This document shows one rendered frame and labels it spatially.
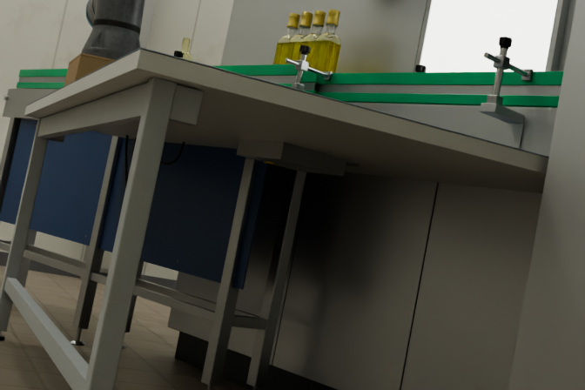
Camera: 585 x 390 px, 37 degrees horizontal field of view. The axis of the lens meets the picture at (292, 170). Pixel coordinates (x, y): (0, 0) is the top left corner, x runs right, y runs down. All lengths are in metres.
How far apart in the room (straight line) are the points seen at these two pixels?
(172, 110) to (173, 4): 4.18
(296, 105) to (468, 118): 0.67
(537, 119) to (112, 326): 1.02
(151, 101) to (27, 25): 4.01
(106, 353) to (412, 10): 1.45
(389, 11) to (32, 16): 3.22
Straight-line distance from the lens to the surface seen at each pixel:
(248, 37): 3.10
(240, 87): 1.47
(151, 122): 1.46
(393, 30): 2.57
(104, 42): 2.17
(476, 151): 1.68
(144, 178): 1.46
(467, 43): 2.39
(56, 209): 3.36
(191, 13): 5.67
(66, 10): 5.49
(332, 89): 2.44
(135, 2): 2.21
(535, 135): 1.97
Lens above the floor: 0.50
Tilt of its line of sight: 4 degrees up
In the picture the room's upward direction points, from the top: 11 degrees clockwise
